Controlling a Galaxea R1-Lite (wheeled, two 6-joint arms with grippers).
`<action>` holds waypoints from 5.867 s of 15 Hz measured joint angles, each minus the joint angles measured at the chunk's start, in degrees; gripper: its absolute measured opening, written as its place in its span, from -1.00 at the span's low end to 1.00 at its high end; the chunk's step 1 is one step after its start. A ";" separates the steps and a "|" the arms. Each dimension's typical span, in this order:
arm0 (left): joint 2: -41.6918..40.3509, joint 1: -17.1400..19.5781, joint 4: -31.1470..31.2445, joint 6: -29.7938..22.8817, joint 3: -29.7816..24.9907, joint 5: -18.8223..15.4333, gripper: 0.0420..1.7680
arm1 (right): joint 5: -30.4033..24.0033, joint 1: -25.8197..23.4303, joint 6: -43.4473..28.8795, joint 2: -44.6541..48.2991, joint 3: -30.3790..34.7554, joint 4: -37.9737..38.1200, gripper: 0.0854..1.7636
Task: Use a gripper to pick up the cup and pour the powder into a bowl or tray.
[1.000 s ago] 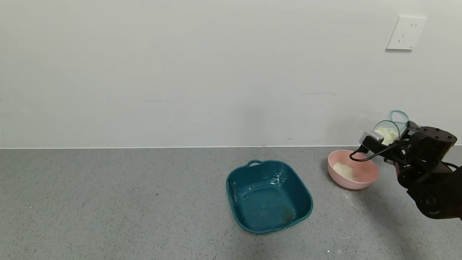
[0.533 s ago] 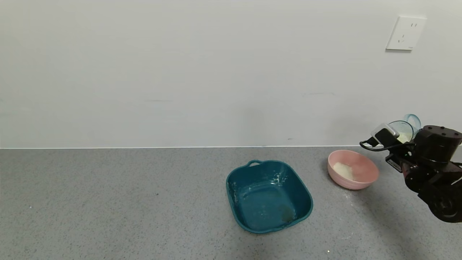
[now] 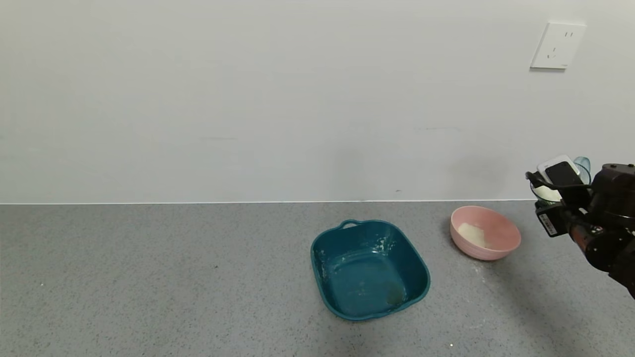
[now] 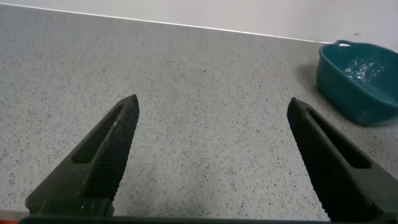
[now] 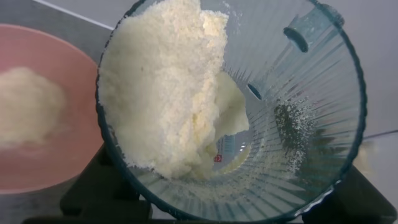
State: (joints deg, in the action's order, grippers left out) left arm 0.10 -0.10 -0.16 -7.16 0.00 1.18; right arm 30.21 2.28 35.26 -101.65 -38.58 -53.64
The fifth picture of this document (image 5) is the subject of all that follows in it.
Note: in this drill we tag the pink round bowl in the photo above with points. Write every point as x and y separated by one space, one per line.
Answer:
77 102

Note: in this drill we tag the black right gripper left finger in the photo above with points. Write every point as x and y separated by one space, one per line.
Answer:
102 199

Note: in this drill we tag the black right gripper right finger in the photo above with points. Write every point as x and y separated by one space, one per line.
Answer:
351 205

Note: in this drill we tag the clear ribbed plastic cup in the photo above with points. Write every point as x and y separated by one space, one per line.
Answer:
295 130

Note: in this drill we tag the white powder heap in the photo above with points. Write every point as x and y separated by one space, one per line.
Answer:
28 105
161 93

